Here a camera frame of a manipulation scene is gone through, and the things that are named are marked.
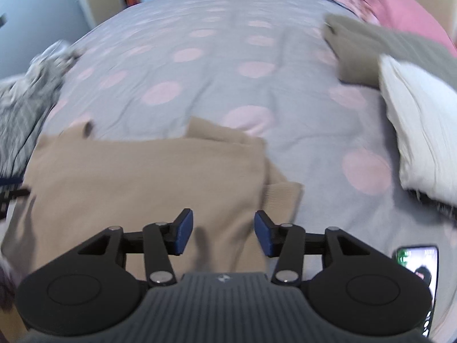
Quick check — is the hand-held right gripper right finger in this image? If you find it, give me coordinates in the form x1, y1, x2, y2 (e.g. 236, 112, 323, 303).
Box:
254, 210, 374, 288

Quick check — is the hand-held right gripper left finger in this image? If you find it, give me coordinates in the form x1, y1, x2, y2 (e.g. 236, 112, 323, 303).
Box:
77, 208, 194, 288

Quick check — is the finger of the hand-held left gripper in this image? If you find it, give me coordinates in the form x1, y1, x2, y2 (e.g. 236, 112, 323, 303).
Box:
0, 177, 33, 210

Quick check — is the beige sweater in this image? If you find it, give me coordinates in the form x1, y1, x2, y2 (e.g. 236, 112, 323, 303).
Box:
0, 116, 304, 343

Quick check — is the grey striped garment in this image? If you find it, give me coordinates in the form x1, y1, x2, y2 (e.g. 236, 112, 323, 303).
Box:
0, 41, 84, 183

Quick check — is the grey pink-dotted blanket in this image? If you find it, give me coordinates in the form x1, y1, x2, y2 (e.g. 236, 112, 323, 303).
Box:
39, 0, 457, 340

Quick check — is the black smartphone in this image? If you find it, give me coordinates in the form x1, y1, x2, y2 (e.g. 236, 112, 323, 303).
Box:
393, 245, 440, 338

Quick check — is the white ribbed garment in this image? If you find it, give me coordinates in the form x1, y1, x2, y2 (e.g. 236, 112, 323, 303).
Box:
378, 55, 457, 204

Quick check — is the olive green garment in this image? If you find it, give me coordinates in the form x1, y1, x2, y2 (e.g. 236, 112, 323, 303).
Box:
323, 14, 457, 88

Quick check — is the pink patterned garment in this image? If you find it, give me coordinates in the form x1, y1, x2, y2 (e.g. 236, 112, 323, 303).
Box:
309, 0, 379, 24

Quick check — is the pink pillow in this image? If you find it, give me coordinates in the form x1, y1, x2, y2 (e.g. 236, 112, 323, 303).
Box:
339, 0, 457, 49

